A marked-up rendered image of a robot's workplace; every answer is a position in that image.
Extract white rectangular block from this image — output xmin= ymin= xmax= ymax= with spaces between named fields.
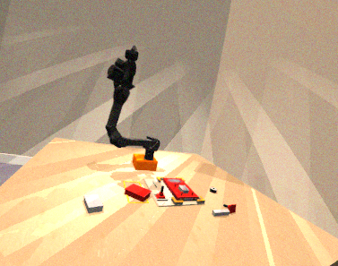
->
xmin=83 ymin=194 xmax=103 ymax=214

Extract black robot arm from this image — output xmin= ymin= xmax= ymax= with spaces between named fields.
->
xmin=106 ymin=58 xmax=160 ymax=161

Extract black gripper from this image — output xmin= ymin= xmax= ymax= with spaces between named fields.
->
xmin=124 ymin=45 xmax=138 ymax=75

